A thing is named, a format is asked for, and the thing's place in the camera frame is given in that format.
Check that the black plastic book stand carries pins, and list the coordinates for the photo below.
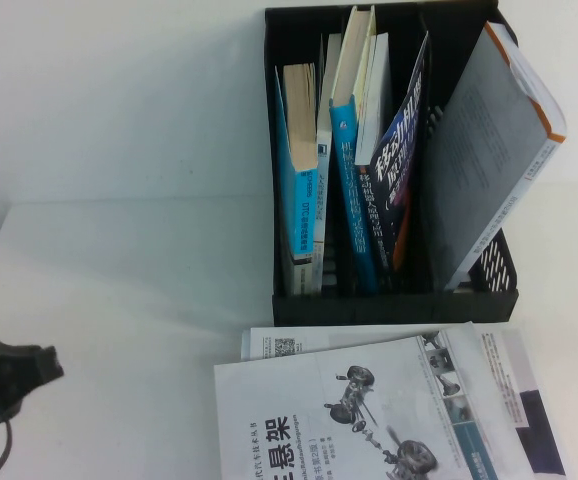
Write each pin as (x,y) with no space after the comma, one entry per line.
(394,310)

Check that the robot intelligent systems magazine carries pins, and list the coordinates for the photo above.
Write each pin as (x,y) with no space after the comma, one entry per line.
(529,360)

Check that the thin white spine book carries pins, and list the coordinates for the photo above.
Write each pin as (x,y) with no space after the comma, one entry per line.
(324,190)

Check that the dark mobile robot book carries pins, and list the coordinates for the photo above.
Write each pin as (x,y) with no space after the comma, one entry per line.
(400,165)

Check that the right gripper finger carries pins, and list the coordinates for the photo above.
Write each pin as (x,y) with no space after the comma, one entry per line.
(39,367)

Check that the gray book orange-white spine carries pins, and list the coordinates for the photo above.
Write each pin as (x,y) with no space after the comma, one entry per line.
(485,165)

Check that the light blue paperback book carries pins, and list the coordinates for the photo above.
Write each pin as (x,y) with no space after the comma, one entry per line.
(304,215)

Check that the white cover book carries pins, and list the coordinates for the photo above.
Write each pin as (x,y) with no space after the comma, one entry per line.
(377,100)

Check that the blue hardcover book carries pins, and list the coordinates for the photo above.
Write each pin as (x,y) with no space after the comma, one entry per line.
(350,200)

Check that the car suspension book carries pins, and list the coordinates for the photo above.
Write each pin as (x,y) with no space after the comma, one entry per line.
(369,425)

